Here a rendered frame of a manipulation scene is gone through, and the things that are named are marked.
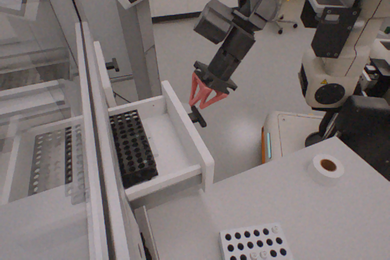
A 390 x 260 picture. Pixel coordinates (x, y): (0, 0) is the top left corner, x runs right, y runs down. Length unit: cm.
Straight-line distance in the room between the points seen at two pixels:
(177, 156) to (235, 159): 107
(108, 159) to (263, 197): 38
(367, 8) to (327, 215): 63
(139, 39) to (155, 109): 81
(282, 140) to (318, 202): 79
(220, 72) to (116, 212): 33
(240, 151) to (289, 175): 101
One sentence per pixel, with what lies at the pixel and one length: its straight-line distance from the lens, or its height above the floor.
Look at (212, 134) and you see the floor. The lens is 170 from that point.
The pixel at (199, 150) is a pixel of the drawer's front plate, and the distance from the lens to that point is 43.
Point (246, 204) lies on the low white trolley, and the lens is 57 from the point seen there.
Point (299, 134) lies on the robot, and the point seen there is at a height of 28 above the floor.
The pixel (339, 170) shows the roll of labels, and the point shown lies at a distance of 65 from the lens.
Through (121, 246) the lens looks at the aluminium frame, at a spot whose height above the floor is 99.
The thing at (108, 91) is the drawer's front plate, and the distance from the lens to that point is 63.
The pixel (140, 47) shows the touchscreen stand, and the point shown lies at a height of 66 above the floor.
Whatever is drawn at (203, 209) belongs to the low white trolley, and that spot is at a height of 76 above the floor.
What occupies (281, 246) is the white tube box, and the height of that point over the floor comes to 80.
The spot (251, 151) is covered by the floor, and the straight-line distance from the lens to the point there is 165.
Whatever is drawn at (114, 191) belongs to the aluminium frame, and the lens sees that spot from 33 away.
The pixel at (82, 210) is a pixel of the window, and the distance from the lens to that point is 22.
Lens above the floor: 127
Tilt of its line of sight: 43 degrees down
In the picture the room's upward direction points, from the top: straight up
